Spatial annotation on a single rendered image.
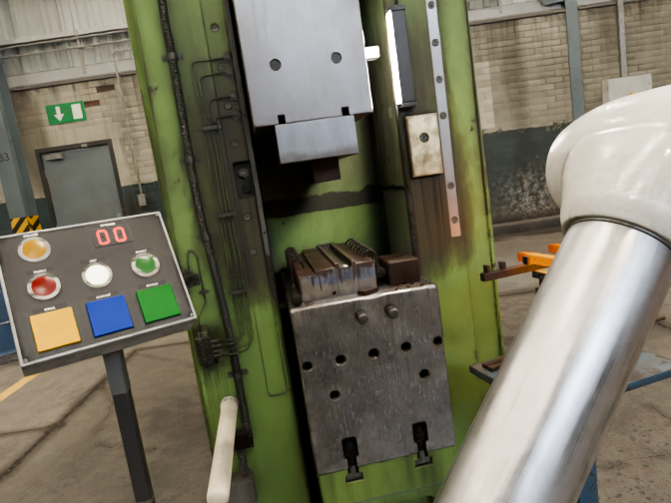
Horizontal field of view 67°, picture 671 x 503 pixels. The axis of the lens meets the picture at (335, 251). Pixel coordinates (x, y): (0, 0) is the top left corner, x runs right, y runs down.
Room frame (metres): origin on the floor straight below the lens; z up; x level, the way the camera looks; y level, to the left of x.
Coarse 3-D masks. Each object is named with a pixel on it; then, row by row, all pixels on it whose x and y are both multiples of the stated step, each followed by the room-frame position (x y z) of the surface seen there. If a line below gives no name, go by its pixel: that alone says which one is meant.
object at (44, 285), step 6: (42, 276) 1.02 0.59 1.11; (48, 276) 1.02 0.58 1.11; (36, 282) 1.01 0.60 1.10; (42, 282) 1.01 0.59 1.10; (48, 282) 1.02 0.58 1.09; (54, 282) 1.02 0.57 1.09; (36, 288) 1.00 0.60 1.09; (42, 288) 1.00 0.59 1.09; (48, 288) 1.01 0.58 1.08; (54, 288) 1.01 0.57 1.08; (42, 294) 1.00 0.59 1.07; (48, 294) 1.00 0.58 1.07
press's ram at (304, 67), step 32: (256, 0) 1.28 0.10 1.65; (288, 0) 1.29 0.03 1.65; (320, 0) 1.30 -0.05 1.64; (352, 0) 1.31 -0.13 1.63; (256, 32) 1.27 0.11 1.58; (288, 32) 1.28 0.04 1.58; (320, 32) 1.29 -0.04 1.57; (352, 32) 1.30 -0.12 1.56; (256, 64) 1.27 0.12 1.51; (288, 64) 1.28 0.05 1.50; (320, 64) 1.29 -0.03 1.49; (352, 64) 1.30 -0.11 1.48; (256, 96) 1.27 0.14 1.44; (288, 96) 1.28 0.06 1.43; (320, 96) 1.29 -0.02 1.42; (352, 96) 1.30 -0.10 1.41; (256, 128) 1.29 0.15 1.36
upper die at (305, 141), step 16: (288, 128) 1.28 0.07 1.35; (304, 128) 1.28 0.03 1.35; (320, 128) 1.29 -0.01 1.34; (336, 128) 1.30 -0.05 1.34; (352, 128) 1.30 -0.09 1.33; (272, 144) 1.61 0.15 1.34; (288, 144) 1.28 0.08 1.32; (304, 144) 1.28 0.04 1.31; (320, 144) 1.29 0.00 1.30; (336, 144) 1.29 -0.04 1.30; (352, 144) 1.30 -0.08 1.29; (288, 160) 1.28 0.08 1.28; (304, 160) 1.28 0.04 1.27
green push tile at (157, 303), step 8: (152, 288) 1.09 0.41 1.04; (160, 288) 1.09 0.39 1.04; (168, 288) 1.10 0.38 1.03; (144, 296) 1.07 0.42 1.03; (152, 296) 1.08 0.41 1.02; (160, 296) 1.08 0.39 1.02; (168, 296) 1.09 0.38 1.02; (144, 304) 1.06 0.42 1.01; (152, 304) 1.07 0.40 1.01; (160, 304) 1.07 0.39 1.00; (168, 304) 1.08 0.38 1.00; (176, 304) 1.09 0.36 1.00; (144, 312) 1.05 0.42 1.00; (152, 312) 1.06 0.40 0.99; (160, 312) 1.06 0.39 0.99; (168, 312) 1.07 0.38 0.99; (176, 312) 1.07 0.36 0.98; (152, 320) 1.05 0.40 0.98
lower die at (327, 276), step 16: (304, 256) 1.61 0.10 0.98; (320, 256) 1.50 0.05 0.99; (352, 256) 1.40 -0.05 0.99; (304, 272) 1.33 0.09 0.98; (320, 272) 1.28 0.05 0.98; (336, 272) 1.29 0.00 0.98; (352, 272) 1.29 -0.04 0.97; (368, 272) 1.30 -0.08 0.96; (304, 288) 1.28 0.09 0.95; (320, 288) 1.28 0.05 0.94; (336, 288) 1.29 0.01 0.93; (352, 288) 1.29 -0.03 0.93
